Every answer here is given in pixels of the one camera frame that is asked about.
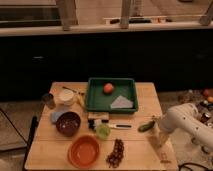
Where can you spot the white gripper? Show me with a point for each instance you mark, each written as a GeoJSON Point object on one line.
{"type": "Point", "coordinates": [163, 134]}

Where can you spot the green pepper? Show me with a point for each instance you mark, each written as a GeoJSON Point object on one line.
{"type": "Point", "coordinates": [146, 127]}

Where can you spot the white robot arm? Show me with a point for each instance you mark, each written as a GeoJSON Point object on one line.
{"type": "Point", "coordinates": [184, 117]}

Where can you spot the orange bowl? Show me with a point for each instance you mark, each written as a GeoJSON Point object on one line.
{"type": "Point", "coordinates": [84, 152]}

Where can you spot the purple bowl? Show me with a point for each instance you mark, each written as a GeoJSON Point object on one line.
{"type": "Point", "coordinates": [68, 123]}

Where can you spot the white bowl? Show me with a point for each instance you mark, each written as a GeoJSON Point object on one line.
{"type": "Point", "coordinates": [66, 97]}

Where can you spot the grey folded cloth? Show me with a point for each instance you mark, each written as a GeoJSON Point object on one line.
{"type": "Point", "coordinates": [121, 102]}

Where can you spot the wooden block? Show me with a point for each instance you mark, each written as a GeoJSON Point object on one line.
{"type": "Point", "coordinates": [98, 115]}

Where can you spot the bunch of dark grapes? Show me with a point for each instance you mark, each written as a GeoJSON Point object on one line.
{"type": "Point", "coordinates": [116, 156]}

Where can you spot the small green cup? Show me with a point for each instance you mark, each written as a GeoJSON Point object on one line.
{"type": "Point", "coordinates": [102, 131]}

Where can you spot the orange tomato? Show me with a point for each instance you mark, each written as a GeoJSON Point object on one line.
{"type": "Point", "coordinates": [108, 88]}

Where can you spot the green plastic tray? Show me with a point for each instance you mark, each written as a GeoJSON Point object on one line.
{"type": "Point", "coordinates": [97, 101]}

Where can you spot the wooden spoon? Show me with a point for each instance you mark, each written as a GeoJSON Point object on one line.
{"type": "Point", "coordinates": [75, 91]}

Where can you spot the light blue plate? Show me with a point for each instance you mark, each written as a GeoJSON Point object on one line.
{"type": "Point", "coordinates": [56, 114]}

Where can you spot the metal cup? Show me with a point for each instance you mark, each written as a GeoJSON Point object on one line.
{"type": "Point", "coordinates": [48, 100]}

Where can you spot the black handled knife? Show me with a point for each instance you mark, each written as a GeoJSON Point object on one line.
{"type": "Point", "coordinates": [117, 126]}

